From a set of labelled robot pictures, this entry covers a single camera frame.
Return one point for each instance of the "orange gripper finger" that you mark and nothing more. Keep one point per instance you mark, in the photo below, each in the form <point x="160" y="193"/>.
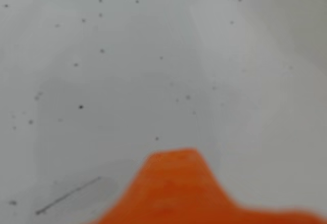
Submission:
<point x="178" y="188"/>

